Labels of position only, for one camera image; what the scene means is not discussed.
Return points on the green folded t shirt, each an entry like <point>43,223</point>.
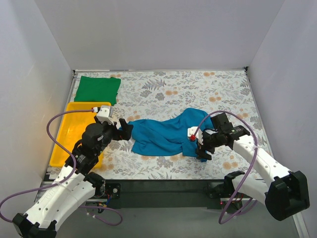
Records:
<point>97,90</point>

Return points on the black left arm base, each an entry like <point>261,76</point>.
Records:
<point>106,189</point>

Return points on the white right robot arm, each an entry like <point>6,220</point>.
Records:
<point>283,192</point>

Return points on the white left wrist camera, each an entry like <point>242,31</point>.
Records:
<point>103,114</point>

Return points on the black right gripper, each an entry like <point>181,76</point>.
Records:
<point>206,145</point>

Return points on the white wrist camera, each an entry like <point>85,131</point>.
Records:
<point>103,114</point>
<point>194,133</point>

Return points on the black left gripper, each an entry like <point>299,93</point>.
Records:
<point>120,131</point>

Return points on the yellow plastic tray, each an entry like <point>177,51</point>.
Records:
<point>71,129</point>

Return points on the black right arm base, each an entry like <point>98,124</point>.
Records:
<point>216,190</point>

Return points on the floral patterned table mat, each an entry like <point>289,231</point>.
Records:
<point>162,95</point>

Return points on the blue t shirt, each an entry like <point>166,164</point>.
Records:
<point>166,138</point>

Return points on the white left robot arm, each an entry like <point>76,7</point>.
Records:
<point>75,183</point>

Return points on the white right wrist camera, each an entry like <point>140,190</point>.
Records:
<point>194,133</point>

